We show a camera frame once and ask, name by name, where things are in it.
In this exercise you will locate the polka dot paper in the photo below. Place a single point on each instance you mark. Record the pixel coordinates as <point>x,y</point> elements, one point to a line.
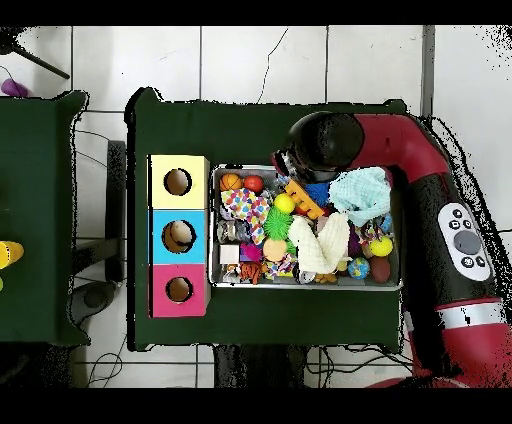
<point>246,206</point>

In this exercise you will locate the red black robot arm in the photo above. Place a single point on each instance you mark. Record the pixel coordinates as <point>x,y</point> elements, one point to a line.
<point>400,144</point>

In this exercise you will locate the clear mesh bin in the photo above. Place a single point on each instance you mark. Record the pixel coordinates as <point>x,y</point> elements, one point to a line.
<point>248,284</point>

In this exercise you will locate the green spiky ball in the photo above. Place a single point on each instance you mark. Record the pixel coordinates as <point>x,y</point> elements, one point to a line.
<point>278,224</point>

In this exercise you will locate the red orange ball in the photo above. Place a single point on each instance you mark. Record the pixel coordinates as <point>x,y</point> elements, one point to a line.
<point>254,184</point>

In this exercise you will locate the yellow smiley ball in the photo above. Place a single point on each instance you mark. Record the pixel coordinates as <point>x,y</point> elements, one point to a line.
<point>284,203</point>

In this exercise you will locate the orange basketball toy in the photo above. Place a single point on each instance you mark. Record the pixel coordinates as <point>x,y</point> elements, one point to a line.
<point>230,182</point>

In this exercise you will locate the orange toy brick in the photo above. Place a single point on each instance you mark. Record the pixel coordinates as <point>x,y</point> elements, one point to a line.
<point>304,200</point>

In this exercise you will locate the tiger plush toy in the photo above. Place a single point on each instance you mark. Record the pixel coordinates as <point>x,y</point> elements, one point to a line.
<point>251,272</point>

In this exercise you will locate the blue spiky ball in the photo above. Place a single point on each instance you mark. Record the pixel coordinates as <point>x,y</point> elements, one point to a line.
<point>318,194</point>

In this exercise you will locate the cream waffle cloth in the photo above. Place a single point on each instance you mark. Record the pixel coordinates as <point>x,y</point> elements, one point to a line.
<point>316,248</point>

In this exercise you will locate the dark green table cloth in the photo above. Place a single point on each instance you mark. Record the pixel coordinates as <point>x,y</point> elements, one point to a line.
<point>200,128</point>

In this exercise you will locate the mint green cloth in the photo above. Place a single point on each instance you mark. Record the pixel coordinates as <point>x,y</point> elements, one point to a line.
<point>360,194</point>

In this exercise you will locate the black floor stand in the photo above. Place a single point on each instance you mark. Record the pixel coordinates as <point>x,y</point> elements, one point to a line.
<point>116,208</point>

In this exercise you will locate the side table green cloth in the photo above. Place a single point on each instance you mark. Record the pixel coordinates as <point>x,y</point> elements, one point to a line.
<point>36,180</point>

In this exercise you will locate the yellow object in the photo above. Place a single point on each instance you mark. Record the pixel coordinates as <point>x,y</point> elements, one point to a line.
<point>11,254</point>

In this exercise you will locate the black tripod leg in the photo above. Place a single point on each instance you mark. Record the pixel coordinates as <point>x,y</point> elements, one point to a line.
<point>40,60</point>

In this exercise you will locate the purple object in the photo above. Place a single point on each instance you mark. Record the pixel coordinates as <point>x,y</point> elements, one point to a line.
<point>15,88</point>

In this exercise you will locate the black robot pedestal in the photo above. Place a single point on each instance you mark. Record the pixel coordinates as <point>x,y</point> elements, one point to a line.
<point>256,368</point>

